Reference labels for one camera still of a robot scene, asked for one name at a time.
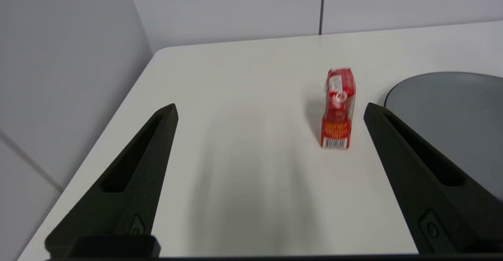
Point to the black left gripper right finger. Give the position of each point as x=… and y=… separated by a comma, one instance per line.
x=428, y=182

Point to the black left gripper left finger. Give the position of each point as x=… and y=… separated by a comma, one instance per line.
x=133, y=178

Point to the red milk carton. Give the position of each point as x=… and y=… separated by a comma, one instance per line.
x=338, y=107

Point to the dark grey round plate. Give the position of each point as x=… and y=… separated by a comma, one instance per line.
x=452, y=111

